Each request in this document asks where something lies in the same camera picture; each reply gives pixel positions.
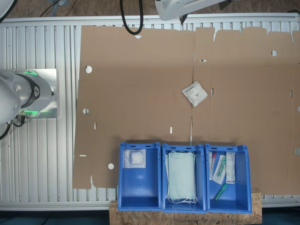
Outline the white printed cotton packet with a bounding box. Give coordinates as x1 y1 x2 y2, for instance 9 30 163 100
181 81 209 108

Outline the clear cotton packet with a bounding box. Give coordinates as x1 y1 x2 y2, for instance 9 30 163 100
123 149 147 169

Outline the blue bin with cotton packet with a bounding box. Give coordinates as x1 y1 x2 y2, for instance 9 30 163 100
118 142 163 211

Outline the brown cardboard sheet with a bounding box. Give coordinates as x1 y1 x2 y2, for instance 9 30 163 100
72 25 196 189
191 27 300 195

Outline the red tipped clear packet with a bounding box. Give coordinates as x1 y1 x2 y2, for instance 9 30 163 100
208 151 217 181

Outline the packed green syringe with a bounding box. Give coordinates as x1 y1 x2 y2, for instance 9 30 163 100
212 154 227 184

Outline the white face mask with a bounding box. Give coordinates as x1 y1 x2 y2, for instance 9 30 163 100
165 151 199 204
168 152 197 198

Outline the long white printed packet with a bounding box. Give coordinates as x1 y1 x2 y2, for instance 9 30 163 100
225 152 236 185

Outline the blue bin with masks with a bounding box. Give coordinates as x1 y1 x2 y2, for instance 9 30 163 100
161 143 207 213

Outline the loose green syringe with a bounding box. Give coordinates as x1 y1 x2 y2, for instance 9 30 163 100
213 183 228 202

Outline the blue bin with syringes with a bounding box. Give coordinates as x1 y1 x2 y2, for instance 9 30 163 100
205 143 253 214

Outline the chipboard wood block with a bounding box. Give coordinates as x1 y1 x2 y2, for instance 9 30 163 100
109 186 263 225

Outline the black camera cable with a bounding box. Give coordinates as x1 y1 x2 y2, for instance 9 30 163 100
120 0 144 36

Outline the black base cable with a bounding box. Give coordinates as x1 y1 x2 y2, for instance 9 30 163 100
0 112 27 141

